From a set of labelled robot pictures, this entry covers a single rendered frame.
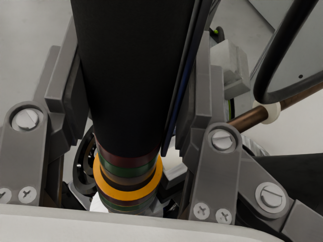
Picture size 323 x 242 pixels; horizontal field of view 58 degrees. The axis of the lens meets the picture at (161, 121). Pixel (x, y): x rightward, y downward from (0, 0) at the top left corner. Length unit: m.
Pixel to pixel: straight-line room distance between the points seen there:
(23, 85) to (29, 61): 0.21
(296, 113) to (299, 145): 0.06
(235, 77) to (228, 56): 0.04
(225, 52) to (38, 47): 1.81
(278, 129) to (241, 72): 0.14
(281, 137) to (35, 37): 2.05
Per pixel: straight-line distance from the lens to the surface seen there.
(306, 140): 0.55
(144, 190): 0.18
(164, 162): 0.21
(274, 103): 0.26
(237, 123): 0.25
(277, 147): 0.56
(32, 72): 2.15
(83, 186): 0.40
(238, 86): 0.62
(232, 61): 0.62
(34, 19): 2.52
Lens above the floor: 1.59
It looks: 58 degrees down
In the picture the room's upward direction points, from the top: 12 degrees clockwise
